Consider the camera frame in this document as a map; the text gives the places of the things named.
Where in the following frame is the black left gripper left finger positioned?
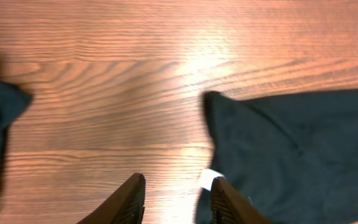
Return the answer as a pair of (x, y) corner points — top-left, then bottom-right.
(78, 173), (146, 224)

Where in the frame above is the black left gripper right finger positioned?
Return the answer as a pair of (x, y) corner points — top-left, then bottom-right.
(211, 177), (272, 224)

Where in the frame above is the black t-shirt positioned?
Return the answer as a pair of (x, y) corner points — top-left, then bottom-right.
(204, 89), (358, 223)

